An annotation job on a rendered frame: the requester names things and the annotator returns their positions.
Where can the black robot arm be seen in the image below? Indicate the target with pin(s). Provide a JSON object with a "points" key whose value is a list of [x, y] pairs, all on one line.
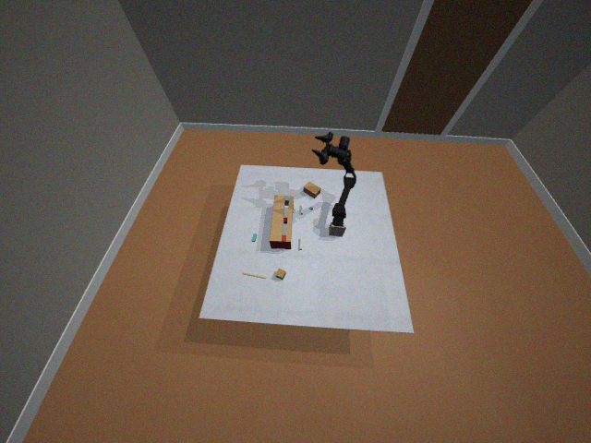
{"points": [[338, 211]]}

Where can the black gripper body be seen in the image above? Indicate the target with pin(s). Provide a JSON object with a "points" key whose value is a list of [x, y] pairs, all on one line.
{"points": [[330, 149]]}

